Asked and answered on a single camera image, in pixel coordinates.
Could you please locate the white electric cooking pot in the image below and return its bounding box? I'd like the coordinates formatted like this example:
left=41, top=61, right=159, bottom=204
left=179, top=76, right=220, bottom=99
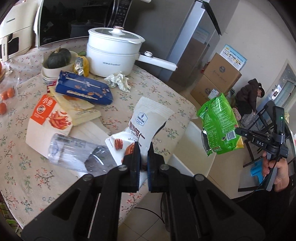
left=86, top=26, right=177, bottom=77

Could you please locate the person in dark jacket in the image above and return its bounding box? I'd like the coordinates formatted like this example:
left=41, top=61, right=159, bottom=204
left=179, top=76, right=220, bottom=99
left=234, top=78, right=265, bottom=126

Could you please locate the dark green pumpkin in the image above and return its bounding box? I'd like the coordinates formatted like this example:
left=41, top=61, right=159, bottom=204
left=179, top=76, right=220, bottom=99
left=47, top=48, right=71, bottom=69

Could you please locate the black microwave oven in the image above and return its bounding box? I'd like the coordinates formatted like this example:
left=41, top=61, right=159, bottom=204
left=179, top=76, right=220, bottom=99
left=34, top=0, right=132, bottom=47

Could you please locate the small orange tangerine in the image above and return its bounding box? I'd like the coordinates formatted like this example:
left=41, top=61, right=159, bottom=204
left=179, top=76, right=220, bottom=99
left=1, top=91, right=9, bottom=101
left=7, top=87, right=15, bottom=98
left=0, top=102, right=7, bottom=115

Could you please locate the floral tablecloth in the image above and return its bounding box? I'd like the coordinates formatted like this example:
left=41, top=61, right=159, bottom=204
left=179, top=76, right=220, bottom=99
left=1, top=38, right=196, bottom=227

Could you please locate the grey refrigerator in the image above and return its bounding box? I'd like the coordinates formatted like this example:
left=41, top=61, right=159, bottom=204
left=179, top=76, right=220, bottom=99
left=124, top=0, right=223, bottom=88

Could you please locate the lower cardboard box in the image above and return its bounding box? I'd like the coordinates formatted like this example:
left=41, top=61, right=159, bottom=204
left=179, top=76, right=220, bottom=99
left=191, top=75, right=228, bottom=106

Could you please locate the blue plastic stool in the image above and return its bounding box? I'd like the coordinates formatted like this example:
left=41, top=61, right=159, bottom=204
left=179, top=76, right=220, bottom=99
left=250, top=159, right=264, bottom=184

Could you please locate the white tissue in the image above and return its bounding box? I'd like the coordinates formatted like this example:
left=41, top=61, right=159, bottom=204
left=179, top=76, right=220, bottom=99
left=104, top=72, right=131, bottom=92

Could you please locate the right hand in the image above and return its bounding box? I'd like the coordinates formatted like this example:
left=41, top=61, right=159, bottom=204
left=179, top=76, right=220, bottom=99
left=262, top=151, right=290, bottom=192

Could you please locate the cardboard box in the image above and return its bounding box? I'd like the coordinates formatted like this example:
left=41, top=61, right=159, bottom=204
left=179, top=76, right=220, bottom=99
left=204, top=53, right=242, bottom=93
left=191, top=75, right=228, bottom=106

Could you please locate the white air fryer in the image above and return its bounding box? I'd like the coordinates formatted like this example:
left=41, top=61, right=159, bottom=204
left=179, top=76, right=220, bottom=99
left=1, top=1, right=39, bottom=62

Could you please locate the blue cookie box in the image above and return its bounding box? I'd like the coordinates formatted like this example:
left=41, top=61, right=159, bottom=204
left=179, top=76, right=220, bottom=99
left=56, top=71, right=113, bottom=105

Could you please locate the white macaron snack bag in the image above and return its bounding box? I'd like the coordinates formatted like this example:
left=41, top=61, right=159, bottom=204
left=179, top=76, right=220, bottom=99
left=104, top=96, right=175, bottom=193

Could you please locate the white plates stack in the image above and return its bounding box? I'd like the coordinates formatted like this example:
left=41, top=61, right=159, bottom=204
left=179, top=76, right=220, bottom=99
left=41, top=69, right=59, bottom=81

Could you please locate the white ceramic bowl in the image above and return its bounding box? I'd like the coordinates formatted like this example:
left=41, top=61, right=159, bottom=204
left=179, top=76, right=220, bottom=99
left=42, top=51, right=78, bottom=77

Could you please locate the green snack bag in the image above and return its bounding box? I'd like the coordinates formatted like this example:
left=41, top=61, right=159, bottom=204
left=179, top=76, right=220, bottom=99
left=197, top=94, right=244, bottom=156

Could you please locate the upper cardboard box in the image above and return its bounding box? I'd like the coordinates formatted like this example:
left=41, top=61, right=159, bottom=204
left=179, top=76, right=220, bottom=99
left=204, top=53, right=242, bottom=93

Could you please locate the clear plastic bottle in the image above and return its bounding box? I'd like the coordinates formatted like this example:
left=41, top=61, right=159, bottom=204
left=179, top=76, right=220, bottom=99
left=48, top=133, right=117, bottom=177

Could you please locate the yellow foil snack wrapper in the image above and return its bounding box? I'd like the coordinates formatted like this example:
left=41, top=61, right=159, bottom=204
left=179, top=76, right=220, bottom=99
left=73, top=56, right=90, bottom=77

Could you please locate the cream paper packaging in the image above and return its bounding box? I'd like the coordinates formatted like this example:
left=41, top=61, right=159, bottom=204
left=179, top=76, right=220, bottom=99
left=48, top=86, right=101, bottom=126

